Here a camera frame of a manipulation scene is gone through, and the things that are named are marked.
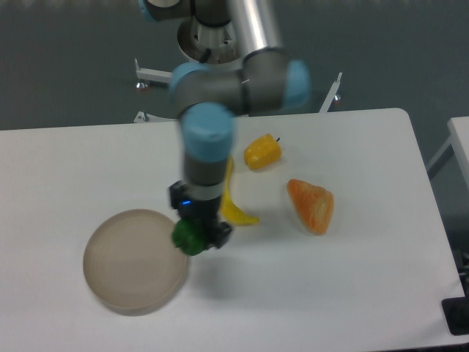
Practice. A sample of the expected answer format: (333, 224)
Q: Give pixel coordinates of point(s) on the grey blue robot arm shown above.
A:
(245, 70)

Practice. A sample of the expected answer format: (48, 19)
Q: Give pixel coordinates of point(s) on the beige round plate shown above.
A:
(131, 265)

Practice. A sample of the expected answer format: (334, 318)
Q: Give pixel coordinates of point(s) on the yellow bell pepper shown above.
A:
(262, 152)

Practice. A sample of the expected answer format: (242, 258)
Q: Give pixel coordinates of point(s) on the black clamp device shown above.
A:
(456, 315)

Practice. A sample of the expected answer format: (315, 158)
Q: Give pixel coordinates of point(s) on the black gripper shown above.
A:
(201, 203)

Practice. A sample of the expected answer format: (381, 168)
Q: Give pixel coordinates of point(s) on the orange segment toy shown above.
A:
(313, 204)

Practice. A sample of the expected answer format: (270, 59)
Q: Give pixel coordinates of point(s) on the yellow banana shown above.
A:
(230, 211)

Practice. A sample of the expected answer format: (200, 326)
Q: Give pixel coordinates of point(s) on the green bell pepper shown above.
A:
(189, 237)

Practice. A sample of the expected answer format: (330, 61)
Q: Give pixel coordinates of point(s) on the white side table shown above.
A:
(455, 145)

